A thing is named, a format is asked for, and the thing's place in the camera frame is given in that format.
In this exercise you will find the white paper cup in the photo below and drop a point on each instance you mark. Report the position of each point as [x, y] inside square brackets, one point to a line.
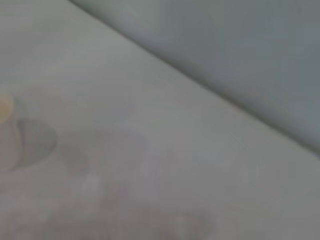
[5, 130]

